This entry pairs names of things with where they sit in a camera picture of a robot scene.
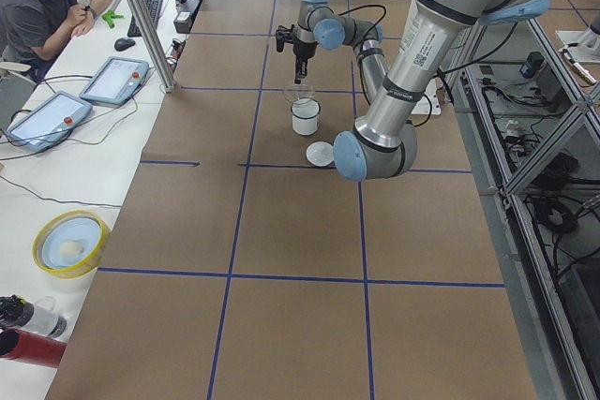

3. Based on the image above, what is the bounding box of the black camera cable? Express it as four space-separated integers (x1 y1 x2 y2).
327 4 389 54

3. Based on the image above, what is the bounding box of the far blue teach pendant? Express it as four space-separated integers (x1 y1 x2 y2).
79 56 149 106

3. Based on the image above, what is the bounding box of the red bottle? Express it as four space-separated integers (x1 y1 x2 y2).
1 328 67 368

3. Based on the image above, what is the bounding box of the clear glass funnel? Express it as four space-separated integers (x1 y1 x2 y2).
283 83 315 106

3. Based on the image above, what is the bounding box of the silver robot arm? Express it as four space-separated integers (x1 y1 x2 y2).
277 0 551 181

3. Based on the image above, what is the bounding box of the clear water bottle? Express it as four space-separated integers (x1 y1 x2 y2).
1 294 67 338

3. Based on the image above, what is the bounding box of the blue teach pendant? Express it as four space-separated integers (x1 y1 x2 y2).
6 91 92 153
79 56 149 106

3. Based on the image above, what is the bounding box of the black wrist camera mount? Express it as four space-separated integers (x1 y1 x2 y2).
275 24 295 52

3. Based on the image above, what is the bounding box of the white ceramic lid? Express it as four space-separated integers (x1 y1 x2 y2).
305 141 334 168

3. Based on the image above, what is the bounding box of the near blue teach pendant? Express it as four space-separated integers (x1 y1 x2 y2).
6 91 92 153

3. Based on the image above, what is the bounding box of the aluminium frame post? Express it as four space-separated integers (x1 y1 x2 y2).
127 0 175 93

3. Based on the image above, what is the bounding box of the seated man grey shirt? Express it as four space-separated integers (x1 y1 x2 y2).
1 0 113 81

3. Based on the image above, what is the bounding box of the green clamp tool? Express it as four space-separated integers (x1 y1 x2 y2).
101 9 124 29

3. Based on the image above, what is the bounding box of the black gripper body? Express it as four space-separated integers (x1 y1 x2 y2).
292 39 315 67

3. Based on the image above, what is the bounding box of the yellow rimmed bowl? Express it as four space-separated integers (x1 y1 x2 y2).
32 210 111 279

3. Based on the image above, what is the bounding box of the black keyboard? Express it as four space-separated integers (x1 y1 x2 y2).
126 0 165 38

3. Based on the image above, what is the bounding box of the black computer mouse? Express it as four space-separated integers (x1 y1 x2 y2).
113 37 136 52

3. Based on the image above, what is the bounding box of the white enamel mug blue rim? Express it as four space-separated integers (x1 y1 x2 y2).
291 97 321 136

